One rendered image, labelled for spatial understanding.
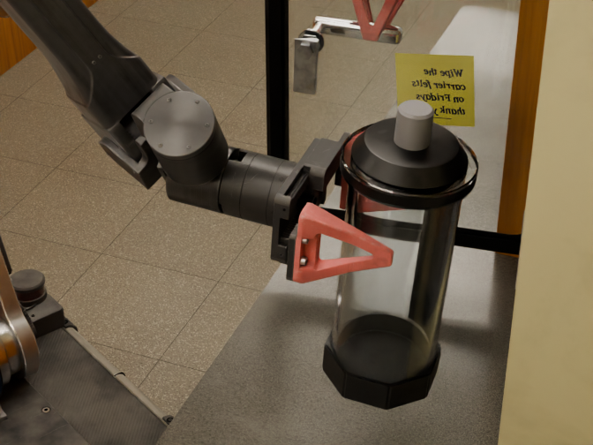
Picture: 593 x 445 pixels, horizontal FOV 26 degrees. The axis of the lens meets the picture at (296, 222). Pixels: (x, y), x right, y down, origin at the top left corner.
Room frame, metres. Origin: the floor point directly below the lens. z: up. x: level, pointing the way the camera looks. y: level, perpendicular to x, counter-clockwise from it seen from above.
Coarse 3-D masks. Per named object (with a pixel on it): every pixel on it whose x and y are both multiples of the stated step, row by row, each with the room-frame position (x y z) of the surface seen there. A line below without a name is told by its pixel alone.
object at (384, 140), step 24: (384, 120) 0.90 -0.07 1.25; (408, 120) 0.86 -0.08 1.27; (432, 120) 0.86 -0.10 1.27; (360, 144) 0.87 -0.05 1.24; (384, 144) 0.86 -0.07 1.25; (408, 144) 0.86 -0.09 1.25; (432, 144) 0.87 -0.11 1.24; (456, 144) 0.87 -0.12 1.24; (360, 168) 0.85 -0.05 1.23; (384, 168) 0.84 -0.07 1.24; (408, 168) 0.83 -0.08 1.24; (432, 168) 0.83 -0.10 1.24; (456, 168) 0.84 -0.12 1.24
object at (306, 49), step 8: (296, 40) 1.13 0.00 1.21; (304, 40) 1.12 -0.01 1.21; (312, 40) 1.12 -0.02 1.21; (296, 48) 1.13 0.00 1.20; (304, 48) 1.12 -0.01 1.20; (312, 48) 1.12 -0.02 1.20; (296, 56) 1.13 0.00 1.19; (304, 56) 1.12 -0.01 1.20; (312, 56) 1.12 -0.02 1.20; (296, 64) 1.13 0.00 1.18; (304, 64) 1.12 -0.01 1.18; (312, 64) 1.12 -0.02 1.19; (296, 72) 1.13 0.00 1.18; (304, 72) 1.12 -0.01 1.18; (312, 72) 1.12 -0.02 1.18; (296, 80) 1.13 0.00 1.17; (304, 80) 1.12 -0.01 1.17; (312, 80) 1.12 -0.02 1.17; (296, 88) 1.13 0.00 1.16; (304, 88) 1.12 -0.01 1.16; (312, 88) 1.12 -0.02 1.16
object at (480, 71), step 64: (320, 0) 1.14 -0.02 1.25; (384, 0) 1.12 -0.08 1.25; (448, 0) 1.10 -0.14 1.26; (512, 0) 1.09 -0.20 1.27; (320, 64) 1.14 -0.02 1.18; (384, 64) 1.12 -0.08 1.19; (448, 64) 1.10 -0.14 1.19; (512, 64) 1.09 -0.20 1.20; (320, 128) 1.14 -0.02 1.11; (448, 128) 1.10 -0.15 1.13; (512, 128) 1.09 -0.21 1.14; (512, 192) 1.08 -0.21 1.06
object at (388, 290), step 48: (384, 192) 0.82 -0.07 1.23; (432, 192) 0.82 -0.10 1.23; (384, 240) 0.83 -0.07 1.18; (432, 240) 0.83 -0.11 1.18; (336, 288) 0.88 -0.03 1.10; (384, 288) 0.83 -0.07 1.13; (432, 288) 0.84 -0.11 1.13; (336, 336) 0.86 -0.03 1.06; (384, 336) 0.83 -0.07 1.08; (432, 336) 0.85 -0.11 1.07
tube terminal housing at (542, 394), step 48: (576, 0) 0.77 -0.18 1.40; (576, 48) 0.77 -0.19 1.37; (576, 96) 0.77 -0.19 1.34; (576, 144) 0.77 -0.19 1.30; (528, 192) 0.78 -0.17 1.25; (576, 192) 0.77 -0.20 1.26; (528, 240) 0.78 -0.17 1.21; (576, 240) 0.77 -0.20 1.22; (528, 288) 0.78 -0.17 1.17; (576, 288) 0.76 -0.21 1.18; (528, 336) 0.78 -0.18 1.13; (576, 336) 0.76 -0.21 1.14; (528, 384) 0.77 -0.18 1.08; (576, 384) 0.76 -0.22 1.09; (528, 432) 0.77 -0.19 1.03; (576, 432) 0.76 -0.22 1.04
